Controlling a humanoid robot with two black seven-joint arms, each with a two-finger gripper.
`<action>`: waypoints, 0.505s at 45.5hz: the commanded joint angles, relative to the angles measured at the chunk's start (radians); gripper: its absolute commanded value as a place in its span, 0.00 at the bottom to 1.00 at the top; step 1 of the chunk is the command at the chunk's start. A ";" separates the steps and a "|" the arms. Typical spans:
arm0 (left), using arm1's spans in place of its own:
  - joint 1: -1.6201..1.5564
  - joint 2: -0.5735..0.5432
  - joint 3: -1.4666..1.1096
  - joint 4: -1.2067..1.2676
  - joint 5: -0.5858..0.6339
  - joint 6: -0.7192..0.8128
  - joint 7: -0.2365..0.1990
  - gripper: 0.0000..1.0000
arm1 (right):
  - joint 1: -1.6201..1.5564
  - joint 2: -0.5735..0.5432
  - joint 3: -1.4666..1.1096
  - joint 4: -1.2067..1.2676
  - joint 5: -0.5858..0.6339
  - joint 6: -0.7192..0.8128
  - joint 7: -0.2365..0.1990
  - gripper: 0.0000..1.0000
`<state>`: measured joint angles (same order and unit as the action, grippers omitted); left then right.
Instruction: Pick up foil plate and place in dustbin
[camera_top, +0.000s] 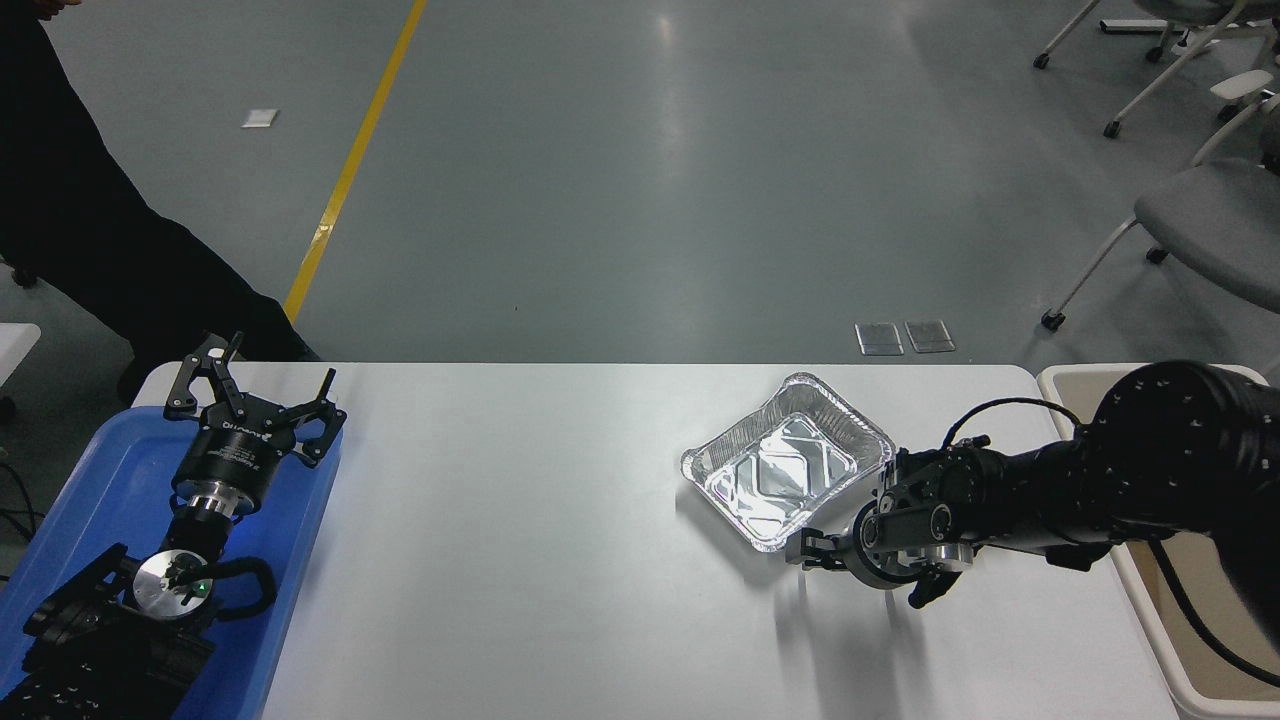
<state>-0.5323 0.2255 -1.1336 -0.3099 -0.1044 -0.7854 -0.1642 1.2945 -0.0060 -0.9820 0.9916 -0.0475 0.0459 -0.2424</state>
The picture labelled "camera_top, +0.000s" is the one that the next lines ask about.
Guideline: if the small white side table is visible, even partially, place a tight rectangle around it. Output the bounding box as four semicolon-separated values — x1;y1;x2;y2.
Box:
0;323;43;386

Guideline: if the silver foil tray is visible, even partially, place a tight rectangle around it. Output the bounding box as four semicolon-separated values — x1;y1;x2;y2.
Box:
681;372;896;553

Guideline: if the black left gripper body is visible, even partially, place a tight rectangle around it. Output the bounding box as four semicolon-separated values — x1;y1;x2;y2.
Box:
172;400;293;506

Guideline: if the large pale bin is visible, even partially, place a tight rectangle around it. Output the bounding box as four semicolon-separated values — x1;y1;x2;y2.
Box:
1037;362;1280;713

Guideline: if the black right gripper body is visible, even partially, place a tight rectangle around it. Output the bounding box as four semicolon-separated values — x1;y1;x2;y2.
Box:
846;502;917;593

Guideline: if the blue plastic tray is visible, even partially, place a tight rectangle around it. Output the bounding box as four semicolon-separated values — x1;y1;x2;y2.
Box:
0;403;344;720

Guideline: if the thin black floor cable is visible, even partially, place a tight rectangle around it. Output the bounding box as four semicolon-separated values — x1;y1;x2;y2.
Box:
0;462;43;549

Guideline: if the white-legged wheeled chair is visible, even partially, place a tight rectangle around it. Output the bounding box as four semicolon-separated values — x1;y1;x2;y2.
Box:
1033;0;1280;139

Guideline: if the person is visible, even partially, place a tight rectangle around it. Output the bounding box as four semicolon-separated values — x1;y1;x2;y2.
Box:
0;0;321;406

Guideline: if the grey seat white-frame chair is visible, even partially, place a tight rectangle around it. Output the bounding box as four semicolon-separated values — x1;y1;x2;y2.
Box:
1040;68;1280;346

